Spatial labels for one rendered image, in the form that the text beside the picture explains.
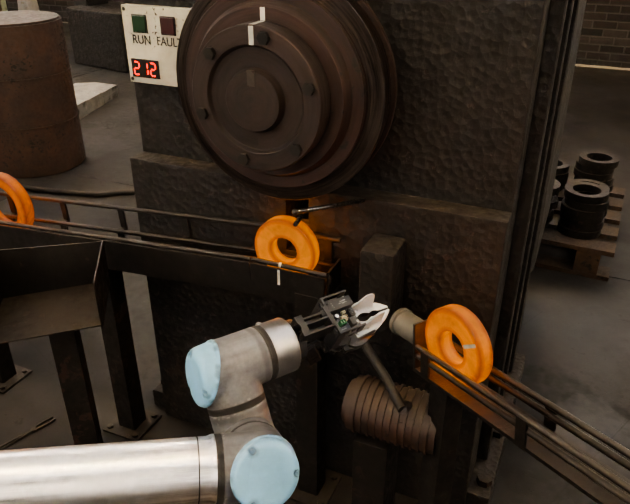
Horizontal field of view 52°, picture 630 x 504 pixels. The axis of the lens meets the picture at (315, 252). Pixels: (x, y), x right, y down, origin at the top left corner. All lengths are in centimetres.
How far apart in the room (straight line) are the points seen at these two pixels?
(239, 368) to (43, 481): 30
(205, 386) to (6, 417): 145
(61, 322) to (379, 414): 75
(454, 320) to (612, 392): 128
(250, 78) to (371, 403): 71
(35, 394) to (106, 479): 156
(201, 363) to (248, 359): 7
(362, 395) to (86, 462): 71
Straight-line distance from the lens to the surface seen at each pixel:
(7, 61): 407
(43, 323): 162
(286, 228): 147
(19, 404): 239
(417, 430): 139
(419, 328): 130
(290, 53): 121
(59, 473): 87
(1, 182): 200
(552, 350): 256
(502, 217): 140
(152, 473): 86
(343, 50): 124
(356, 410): 142
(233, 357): 97
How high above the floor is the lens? 144
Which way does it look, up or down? 28 degrees down
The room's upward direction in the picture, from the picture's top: straight up
